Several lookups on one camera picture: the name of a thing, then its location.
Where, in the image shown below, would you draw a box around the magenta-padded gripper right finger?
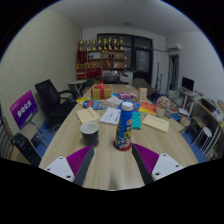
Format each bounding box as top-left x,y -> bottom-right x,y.
131,143 -> 184,185

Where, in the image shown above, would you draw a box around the pink package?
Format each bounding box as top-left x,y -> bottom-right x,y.
117,92 -> 137,101

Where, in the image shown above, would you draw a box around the white round stool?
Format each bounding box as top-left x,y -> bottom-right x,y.
193,126 -> 213,155

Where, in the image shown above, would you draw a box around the tan notebook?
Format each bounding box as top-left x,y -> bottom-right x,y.
75,106 -> 101,125
141,113 -> 170,134

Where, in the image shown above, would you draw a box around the black mug white inside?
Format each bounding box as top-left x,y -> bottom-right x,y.
79,121 -> 100,147

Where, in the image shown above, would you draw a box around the cluttered wooden side desk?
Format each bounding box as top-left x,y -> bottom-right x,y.
178,87 -> 224,158

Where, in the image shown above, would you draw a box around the small white folding table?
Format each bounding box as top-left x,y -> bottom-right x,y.
68,79 -> 88,96

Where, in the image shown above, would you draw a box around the striped grey chair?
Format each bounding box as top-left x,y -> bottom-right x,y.
0,116 -> 16,161

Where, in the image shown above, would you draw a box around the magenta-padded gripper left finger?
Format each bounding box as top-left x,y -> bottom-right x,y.
43,144 -> 96,187

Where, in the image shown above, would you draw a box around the orange book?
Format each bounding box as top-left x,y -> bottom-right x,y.
138,101 -> 158,116

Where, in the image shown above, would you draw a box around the blue white-capped drink bottle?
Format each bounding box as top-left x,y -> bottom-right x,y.
115,101 -> 134,150

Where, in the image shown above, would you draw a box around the black computer monitor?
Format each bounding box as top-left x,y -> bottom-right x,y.
181,76 -> 195,93

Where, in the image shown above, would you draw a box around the white wall air conditioner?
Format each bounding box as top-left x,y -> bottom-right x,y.
166,42 -> 183,53

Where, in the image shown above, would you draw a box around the grey office chair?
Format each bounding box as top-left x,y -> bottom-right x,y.
132,77 -> 156,98

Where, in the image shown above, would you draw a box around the tan standing card box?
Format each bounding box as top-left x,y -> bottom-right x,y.
137,87 -> 148,103

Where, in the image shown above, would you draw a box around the purple sign board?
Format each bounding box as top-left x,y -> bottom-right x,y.
9,89 -> 39,130

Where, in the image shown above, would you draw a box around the black office chair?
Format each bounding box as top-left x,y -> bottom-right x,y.
34,78 -> 79,129

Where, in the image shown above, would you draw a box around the pink flowers in white pot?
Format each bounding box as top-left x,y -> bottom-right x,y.
155,95 -> 172,118

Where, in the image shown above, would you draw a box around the black mesh chair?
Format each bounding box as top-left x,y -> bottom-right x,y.
12,132 -> 43,167

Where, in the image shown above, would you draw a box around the yellow gift box red ribbon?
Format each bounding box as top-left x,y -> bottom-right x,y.
90,82 -> 113,101

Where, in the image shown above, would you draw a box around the wooden shelf unit with trophies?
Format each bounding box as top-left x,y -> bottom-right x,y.
75,36 -> 126,80

